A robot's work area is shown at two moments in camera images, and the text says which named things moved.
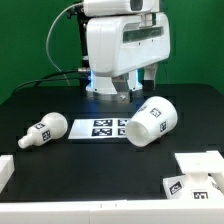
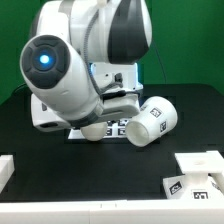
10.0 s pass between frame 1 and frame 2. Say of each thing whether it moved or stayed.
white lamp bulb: moved
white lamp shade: stayed
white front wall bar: stayed
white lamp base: stayed
